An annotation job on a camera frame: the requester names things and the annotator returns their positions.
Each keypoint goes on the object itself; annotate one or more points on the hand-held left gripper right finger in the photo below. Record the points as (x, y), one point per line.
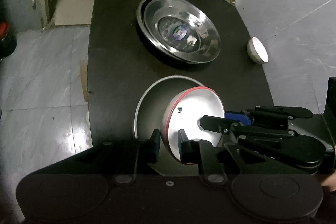
(184, 146)

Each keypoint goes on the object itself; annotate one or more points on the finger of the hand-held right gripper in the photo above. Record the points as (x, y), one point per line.
(236, 117)
(215, 125)

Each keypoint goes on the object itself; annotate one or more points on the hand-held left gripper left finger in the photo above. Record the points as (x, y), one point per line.
(156, 146)

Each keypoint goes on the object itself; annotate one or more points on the white bowl with red rim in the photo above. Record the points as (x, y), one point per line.
(194, 108)

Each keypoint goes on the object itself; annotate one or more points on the steel bowl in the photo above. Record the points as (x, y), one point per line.
(149, 108)

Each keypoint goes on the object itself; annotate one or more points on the plain white bowl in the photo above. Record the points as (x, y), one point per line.
(258, 50)

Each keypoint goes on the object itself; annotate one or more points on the small steel plate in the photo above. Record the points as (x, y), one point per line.
(202, 27)

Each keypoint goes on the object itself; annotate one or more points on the large steel plate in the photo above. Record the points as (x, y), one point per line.
(140, 19)

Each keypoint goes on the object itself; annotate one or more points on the person's right hand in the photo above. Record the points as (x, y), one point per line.
(329, 183)

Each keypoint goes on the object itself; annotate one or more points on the bottle with red cap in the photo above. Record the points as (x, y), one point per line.
(6, 37)

